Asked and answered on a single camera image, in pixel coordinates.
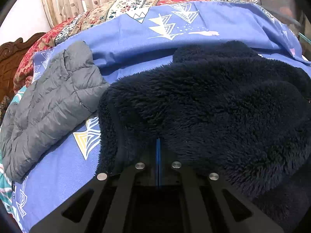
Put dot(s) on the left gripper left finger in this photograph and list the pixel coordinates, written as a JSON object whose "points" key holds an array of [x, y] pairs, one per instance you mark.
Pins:
{"points": [[101, 205]]}

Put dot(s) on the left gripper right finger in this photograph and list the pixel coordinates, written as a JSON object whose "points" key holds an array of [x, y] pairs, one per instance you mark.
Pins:
{"points": [[212, 204]]}

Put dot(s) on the dark navy fleece garment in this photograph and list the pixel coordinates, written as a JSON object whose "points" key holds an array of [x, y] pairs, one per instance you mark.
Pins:
{"points": [[222, 108]]}

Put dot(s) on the grey quilted puffer jacket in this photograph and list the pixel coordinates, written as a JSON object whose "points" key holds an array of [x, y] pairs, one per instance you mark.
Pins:
{"points": [[67, 93]]}

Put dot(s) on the blue patterned bed sheet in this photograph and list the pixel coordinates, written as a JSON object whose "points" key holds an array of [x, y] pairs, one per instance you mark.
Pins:
{"points": [[128, 44]]}

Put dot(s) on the red floral patchwork quilt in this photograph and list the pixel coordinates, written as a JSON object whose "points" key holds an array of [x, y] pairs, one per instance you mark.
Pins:
{"points": [[81, 22]]}

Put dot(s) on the carved wooden headboard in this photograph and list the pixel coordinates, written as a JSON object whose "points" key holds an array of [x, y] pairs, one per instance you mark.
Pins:
{"points": [[11, 55]]}

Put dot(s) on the clear plastic storage bin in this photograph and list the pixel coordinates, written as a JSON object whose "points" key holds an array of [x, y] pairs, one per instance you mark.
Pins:
{"points": [[287, 11]]}

